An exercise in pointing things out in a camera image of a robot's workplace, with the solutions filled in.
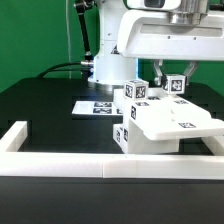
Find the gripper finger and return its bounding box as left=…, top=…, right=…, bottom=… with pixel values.
left=153, top=59, right=164, bottom=86
left=183, top=61, right=198, bottom=84

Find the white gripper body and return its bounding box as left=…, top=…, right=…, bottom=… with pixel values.
left=117, top=0, right=224, bottom=61

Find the white chair back part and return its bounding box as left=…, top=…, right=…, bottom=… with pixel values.
left=138, top=89, right=224, bottom=141

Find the white chair back bar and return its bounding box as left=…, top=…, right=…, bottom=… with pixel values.
left=113, top=89, right=172, bottom=124

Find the white tag sheet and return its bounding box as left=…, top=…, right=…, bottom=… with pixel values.
left=72, top=101, right=122, bottom=116

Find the black camera stand pole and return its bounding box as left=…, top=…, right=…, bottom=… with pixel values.
left=74, top=0, right=95, bottom=66

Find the black cable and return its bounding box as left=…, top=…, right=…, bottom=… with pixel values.
left=36, top=61, right=92, bottom=79

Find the white U-shaped fence frame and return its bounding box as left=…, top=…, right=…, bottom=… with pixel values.
left=0, top=121, right=224, bottom=180

